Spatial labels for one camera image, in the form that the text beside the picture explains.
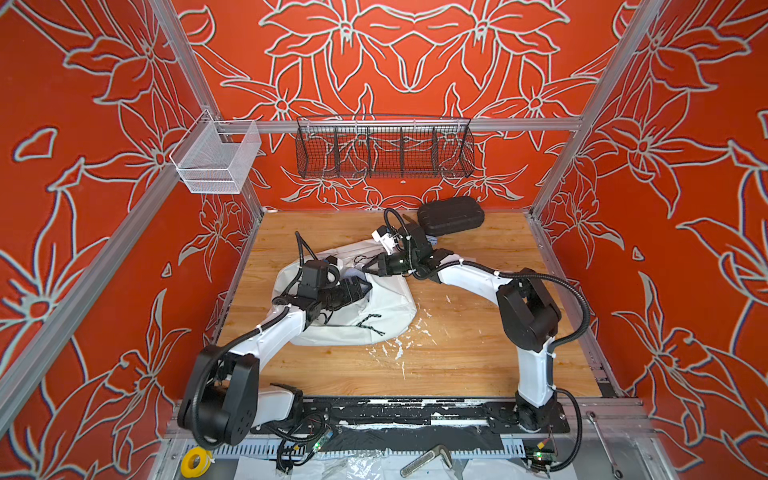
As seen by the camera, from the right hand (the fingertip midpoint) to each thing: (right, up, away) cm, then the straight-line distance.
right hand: (359, 268), depth 84 cm
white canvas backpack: (+9, -11, +1) cm, 14 cm away
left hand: (+1, -6, +1) cm, 6 cm away
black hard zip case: (+32, +18, +26) cm, 45 cm away
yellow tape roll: (-37, -44, -16) cm, 60 cm away
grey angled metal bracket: (+20, -41, -16) cm, 48 cm away
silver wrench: (+60, -44, -18) cm, 76 cm away
